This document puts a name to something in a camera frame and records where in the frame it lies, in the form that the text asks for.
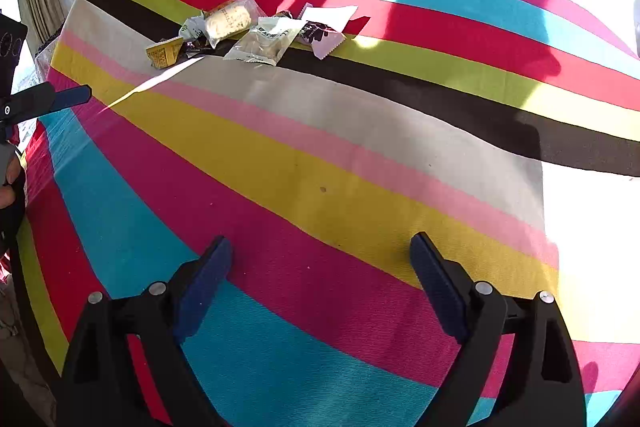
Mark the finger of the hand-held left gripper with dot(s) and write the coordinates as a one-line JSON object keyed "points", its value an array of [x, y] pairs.
{"points": [[70, 97]]}

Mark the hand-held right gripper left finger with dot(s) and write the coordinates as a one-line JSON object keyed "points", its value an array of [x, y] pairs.
{"points": [[205, 287]]}

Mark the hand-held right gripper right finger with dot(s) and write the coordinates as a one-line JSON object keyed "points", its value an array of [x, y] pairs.
{"points": [[440, 287]]}

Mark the small yellow snack packet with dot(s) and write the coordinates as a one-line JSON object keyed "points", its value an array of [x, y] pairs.
{"points": [[162, 54]]}

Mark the dark brown snack packet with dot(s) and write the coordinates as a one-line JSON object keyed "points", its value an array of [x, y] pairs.
{"points": [[197, 49]]}

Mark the small white and green packet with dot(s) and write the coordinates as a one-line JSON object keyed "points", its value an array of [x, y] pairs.
{"points": [[192, 28]]}

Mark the clear packet with cream cake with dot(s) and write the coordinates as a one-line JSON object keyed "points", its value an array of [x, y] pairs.
{"points": [[230, 19]]}

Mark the clear packet with white pastry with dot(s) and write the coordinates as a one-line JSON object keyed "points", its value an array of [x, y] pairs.
{"points": [[265, 44]]}

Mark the pale purple snack packet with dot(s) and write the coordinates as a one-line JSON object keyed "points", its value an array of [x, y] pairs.
{"points": [[325, 17]]}

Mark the person's left hand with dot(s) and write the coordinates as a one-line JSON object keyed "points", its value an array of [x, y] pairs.
{"points": [[11, 187]]}

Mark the multicolour striped cloth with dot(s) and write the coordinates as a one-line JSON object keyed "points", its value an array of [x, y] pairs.
{"points": [[320, 207]]}

